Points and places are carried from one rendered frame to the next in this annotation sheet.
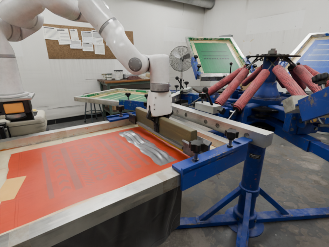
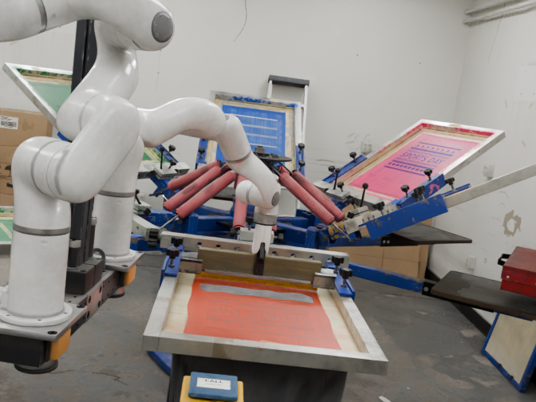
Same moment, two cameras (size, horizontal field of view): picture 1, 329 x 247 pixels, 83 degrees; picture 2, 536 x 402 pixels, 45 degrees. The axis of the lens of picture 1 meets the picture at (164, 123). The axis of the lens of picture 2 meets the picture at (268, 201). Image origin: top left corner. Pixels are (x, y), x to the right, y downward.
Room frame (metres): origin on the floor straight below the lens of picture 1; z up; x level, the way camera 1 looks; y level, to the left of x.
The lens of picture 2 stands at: (-0.30, 1.79, 1.57)
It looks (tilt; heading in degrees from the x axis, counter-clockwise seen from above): 9 degrees down; 301
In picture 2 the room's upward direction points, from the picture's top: 8 degrees clockwise
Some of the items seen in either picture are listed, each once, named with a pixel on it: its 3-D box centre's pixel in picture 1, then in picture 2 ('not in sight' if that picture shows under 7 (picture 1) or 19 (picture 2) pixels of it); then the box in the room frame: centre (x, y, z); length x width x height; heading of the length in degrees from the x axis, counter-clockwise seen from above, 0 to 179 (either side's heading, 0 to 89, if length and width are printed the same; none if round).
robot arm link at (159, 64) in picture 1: (150, 68); (258, 197); (0.76, 0.06, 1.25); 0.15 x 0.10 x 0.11; 86
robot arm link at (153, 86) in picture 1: (161, 86); (265, 217); (0.75, 0.01, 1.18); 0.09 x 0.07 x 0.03; 125
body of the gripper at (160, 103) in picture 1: (159, 101); (262, 235); (0.75, 0.02, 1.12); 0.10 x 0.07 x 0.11; 125
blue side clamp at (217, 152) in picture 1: (213, 160); (338, 286); (0.53, -0.16, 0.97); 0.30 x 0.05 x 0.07; 125
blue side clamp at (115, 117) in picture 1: (134, 118); (172, 268); (0.99, 0.16, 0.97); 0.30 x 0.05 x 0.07; 125
